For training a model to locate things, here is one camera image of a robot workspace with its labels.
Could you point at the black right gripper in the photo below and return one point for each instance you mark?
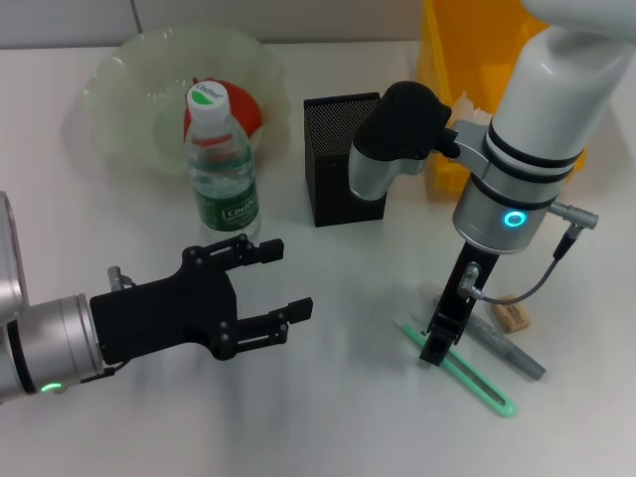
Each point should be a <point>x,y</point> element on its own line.
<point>462,293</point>

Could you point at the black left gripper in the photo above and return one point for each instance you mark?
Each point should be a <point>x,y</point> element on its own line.
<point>164,318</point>

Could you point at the mint green utility knife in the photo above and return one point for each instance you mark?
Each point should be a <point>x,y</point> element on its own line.
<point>472,377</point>

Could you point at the grey marker pen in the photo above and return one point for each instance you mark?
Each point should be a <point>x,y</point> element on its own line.
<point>507,345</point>

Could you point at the tan eraser block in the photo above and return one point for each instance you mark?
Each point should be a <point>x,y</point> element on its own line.
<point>514,315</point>

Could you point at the black mesh pen holder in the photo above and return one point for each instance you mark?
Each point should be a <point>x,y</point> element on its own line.
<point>338,199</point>

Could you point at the clear water bottle green label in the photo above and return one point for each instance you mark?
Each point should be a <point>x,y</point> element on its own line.
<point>223,199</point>

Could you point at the red-orange fruit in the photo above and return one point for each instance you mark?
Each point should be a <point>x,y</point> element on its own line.
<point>246,107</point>

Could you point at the white paper ball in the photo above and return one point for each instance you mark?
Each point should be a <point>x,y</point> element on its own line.
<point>469,111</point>

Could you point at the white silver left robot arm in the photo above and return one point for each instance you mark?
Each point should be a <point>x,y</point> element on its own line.
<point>54,343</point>

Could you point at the pale green glass fruit plate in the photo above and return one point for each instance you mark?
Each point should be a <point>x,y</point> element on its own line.
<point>124,99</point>

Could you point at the yellow plastic storage bin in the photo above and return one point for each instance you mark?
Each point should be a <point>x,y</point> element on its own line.
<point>437,59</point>

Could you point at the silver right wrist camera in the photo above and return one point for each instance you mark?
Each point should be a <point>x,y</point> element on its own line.
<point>397,134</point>

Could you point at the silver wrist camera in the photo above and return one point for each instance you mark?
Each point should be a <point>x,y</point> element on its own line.
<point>7,248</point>
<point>397,134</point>

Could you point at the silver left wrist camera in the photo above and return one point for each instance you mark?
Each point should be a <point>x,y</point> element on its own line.
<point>7,248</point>

